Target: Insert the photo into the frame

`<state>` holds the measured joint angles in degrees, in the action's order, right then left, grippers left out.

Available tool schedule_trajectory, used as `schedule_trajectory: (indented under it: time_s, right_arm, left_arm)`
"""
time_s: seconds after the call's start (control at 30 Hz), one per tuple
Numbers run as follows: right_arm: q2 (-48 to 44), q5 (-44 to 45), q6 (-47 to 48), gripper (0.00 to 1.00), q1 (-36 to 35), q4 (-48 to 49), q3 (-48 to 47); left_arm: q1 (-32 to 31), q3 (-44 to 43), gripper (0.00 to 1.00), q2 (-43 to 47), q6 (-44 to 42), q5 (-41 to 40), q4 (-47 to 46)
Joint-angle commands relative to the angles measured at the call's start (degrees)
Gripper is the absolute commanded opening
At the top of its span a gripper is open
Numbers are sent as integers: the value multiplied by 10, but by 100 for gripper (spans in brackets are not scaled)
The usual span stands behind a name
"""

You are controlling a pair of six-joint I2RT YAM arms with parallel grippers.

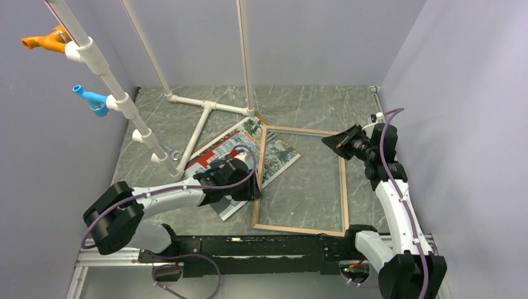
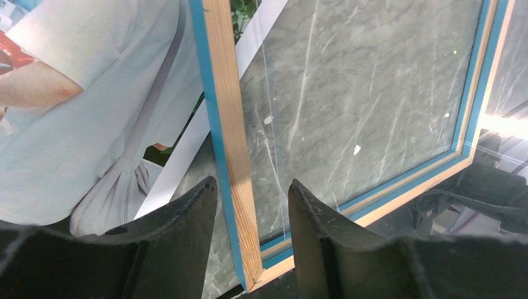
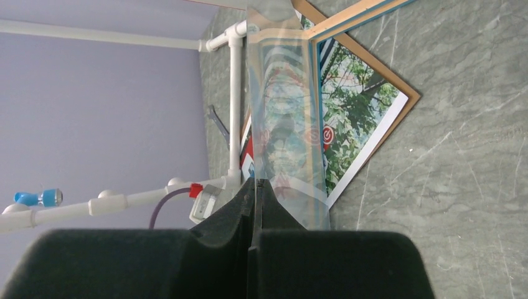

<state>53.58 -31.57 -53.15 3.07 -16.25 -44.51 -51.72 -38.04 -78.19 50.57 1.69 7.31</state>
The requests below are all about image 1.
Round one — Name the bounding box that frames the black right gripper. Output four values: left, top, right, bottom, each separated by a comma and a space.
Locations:
322, 123, 376, 163

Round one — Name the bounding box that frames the colourful photo poster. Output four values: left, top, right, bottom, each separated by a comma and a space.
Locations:
184, 116, 302, 222

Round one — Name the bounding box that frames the wooden picture frame with glass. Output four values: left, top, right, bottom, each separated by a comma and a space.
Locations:
252, 125, 349, 237

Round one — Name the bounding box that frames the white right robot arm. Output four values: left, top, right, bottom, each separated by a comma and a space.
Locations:
321, 123, 447, 298

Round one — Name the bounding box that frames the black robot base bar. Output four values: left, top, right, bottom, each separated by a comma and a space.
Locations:
138, 234, 363, 278

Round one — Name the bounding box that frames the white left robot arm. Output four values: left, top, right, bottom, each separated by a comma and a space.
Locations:
82, 151, 260, 262

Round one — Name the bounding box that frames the grey metal wrench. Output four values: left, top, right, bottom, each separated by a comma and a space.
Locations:
158, 140, 182, 161

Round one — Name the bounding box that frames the blue plastic hook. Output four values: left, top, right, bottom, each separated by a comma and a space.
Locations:
72, 85, 110, 117

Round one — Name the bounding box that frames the white PVC pipe rack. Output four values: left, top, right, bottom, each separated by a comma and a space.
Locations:
44, 0, 257, 183

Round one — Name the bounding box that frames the orange plastic hook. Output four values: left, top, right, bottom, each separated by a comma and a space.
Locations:
21, 25, 72, 54

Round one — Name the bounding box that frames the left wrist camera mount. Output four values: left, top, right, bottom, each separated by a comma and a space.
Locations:
230, 149, 254, 170

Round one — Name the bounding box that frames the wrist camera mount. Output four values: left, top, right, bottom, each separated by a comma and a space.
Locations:
363, 112, 385, 130
230, 149, 254, 170

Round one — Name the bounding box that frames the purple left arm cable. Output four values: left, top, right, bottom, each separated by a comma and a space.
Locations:
80, 144, 258, 299

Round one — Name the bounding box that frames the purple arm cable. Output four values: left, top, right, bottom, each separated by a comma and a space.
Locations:
80, 144, 258, 299
340, 108, 434, 299

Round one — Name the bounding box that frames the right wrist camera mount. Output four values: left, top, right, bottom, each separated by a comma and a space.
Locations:
363, 112, 385, 130

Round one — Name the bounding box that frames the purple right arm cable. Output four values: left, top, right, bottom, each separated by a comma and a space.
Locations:
340, 108, 434, 299

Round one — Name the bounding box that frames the wooden frame backing board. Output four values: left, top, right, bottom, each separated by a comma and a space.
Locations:
185, 113, 269, 170

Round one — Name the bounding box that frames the aluminium rail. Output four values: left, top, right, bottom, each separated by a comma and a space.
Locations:
65, 235, 438, 299

